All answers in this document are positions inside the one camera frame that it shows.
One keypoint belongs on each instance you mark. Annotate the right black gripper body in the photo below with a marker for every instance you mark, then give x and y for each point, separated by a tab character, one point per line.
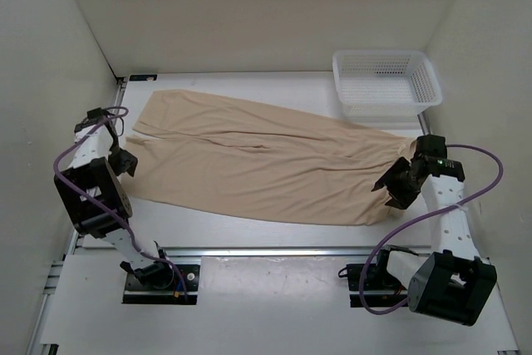
403	186

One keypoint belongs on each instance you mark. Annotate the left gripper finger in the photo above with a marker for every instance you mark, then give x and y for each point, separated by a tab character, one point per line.
117	171
129	164

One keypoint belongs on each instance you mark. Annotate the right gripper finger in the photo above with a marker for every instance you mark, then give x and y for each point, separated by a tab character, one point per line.
392	175
400	202

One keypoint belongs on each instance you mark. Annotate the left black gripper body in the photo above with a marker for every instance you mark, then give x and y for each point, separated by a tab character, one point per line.
118	157

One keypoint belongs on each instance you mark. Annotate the beige trousers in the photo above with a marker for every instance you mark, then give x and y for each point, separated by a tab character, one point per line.
256	161

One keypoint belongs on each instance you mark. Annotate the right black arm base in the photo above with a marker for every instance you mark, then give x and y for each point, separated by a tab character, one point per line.
381	289

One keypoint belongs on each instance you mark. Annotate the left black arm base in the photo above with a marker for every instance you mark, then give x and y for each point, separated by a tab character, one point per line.
162	286

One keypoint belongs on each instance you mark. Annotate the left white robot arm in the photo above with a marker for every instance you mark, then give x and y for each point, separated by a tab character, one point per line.
87	178

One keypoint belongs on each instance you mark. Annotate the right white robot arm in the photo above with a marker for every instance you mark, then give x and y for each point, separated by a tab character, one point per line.
452	283

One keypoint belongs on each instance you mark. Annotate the white plastic basket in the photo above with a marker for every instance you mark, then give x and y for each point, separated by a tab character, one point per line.
385	83

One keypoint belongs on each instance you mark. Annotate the black corner bracket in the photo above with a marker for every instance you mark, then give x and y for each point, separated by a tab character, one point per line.
143	77

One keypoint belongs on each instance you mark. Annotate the aluminium rail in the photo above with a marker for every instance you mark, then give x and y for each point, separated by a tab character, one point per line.
265	288

